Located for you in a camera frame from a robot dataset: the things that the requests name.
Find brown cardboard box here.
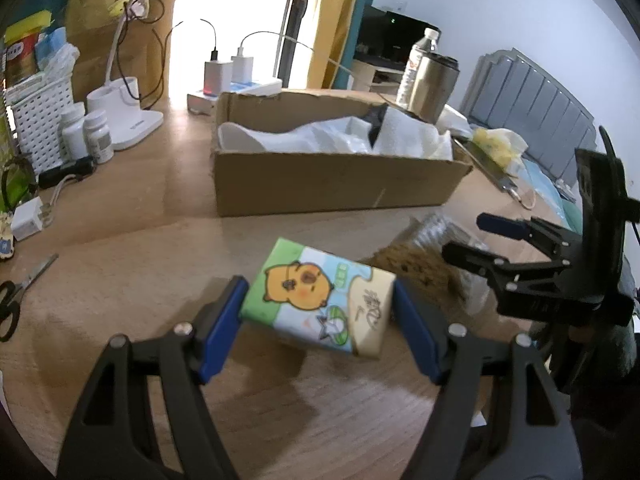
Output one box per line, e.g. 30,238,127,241
212,87,474,219

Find clear water bottle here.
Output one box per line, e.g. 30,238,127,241
395,27,440,109

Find grey phone charger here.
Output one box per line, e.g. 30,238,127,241
203,59,235,97

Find white power strip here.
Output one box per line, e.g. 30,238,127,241
187,78,284,117

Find cartoon print tissue packet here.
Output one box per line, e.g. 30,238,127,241
239,237,397,359

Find black flashlight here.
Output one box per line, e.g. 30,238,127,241
38,155,95,190

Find white phone charger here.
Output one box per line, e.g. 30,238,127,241
231,54,255,84

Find white desk lamp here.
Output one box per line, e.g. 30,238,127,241
86,0,173,152

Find white plug adapter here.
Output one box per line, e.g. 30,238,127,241
10,197,52,242

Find white paper towel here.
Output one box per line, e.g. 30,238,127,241
372,107,454,162

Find yellow tissue pack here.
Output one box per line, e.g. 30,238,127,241
469,126,529,177

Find white pill bottle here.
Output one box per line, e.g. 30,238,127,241
60,102,89,162
83,109,115,165

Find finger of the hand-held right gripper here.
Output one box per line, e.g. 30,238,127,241
441,241,576,322
476,212,586,263

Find person's right forearm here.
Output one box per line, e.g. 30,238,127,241
542,310,640,433

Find white plastic basket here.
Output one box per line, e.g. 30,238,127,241
4,72,77,177

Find yellow curtain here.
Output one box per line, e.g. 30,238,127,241
304,0,382,93

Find blue plastic bag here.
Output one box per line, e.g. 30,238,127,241
34,27,82,80

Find black scissors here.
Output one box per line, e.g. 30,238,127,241
0,253,60,344

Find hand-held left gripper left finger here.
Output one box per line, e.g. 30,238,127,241
56,275,250,480

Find yellow lid jar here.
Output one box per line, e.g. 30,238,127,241
3,29,42,89

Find grey bed headboard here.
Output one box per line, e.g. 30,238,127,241
459,48,599,187

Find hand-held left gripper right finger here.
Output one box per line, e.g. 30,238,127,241
393,279,586,480

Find steel tumbler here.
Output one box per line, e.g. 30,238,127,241
407,52,460,124

